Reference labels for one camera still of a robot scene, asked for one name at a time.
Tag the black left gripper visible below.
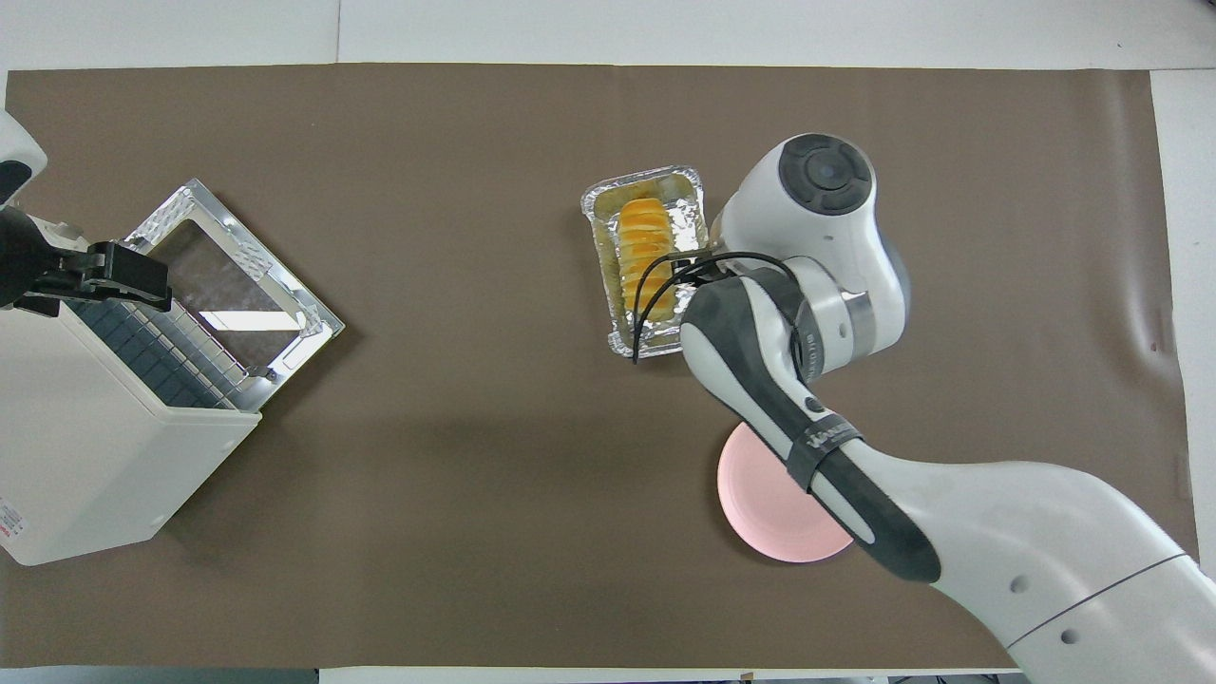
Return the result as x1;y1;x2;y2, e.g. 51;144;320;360
0;207;174;317

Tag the golden ridged bread loaf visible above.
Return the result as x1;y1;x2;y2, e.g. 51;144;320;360
616;197;680;324

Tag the aluminium foil tray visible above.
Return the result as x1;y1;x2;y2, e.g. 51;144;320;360
580;165;712;362

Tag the glass oven door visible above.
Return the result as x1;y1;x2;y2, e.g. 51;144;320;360
123;178;346;386

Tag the cream toaster oven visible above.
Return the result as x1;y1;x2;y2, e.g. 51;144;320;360
0;217;265;567

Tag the pink round plate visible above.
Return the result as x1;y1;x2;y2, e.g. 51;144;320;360
717;421;856;564

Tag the brown table mat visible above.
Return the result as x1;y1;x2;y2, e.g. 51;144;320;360
0;63;1200;669

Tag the metal wire oven rack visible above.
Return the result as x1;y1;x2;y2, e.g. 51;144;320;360
66;252;259;411

